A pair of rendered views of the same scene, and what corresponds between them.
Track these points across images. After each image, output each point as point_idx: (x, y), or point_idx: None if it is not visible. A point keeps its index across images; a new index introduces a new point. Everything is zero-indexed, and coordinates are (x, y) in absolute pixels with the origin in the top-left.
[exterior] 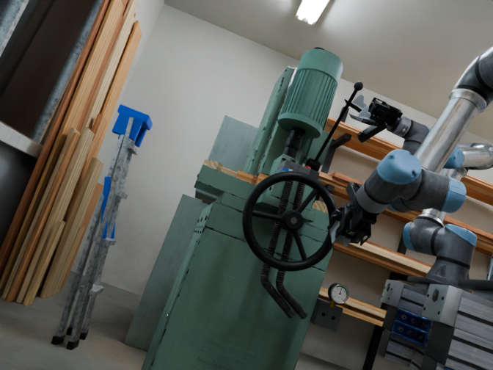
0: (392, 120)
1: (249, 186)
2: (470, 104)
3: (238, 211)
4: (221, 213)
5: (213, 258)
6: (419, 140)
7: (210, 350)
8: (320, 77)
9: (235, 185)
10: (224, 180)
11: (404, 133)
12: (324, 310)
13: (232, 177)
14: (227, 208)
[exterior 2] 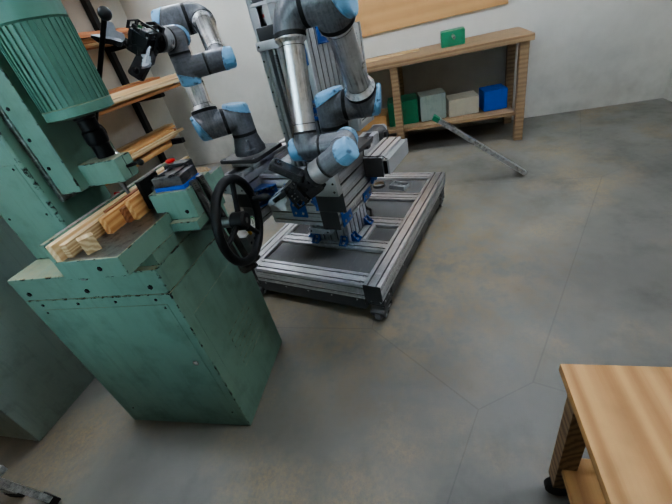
0: (158, 39)
1: (158, 225)
2: (303, 47)
3: (172, 253)
4: (167, 270)
5: (192, 300)
6: (187, 48)
7: (235, 335)
8: (61, 27)
9: (152, 238)
10: (143, 246)
11: (173, 48)
12: (250, 239)
13: (144, 235)
14: (166, 260)
